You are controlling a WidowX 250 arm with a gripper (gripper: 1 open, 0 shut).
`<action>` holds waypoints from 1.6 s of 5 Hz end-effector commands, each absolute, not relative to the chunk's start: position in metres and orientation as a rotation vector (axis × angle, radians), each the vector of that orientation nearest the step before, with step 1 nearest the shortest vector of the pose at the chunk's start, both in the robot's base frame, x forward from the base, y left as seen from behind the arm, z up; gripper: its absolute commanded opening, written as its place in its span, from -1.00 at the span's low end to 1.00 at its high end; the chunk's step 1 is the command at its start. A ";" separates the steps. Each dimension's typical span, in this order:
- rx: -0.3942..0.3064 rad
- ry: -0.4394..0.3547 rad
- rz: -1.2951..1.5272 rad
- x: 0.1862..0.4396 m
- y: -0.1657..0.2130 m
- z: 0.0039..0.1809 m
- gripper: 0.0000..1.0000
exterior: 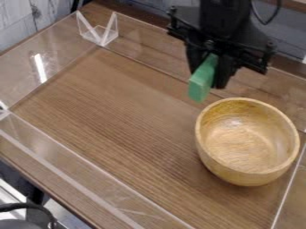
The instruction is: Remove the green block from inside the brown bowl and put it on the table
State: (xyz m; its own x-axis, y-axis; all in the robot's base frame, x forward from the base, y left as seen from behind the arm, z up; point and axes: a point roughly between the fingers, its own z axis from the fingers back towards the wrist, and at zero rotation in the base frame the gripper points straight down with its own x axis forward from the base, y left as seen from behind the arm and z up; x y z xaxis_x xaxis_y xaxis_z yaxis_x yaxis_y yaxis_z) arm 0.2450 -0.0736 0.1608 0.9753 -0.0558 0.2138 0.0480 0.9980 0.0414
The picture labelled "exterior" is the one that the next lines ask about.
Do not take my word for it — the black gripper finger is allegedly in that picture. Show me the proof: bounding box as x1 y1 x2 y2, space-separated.
214 52 241 89
186 42 210 73

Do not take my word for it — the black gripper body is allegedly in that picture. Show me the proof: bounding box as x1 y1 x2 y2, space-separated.
167 0 277 73

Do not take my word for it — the green rectangular block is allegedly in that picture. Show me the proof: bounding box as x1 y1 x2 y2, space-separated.
187 54 219 103

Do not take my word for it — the brown wooden bowl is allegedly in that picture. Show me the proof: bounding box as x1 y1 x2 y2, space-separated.
195 98 301 187

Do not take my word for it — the clear acrylic corner bracket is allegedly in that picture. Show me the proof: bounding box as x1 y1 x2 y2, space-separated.
75 12 119 47

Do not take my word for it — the clear acrylic tray wall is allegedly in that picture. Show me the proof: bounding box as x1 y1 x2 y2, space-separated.
0 107 195 229

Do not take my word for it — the black metal table frame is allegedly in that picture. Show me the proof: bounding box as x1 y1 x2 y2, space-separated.
0 160 70 229

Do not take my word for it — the black cable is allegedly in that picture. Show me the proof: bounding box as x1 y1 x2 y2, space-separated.
0 202 58 229

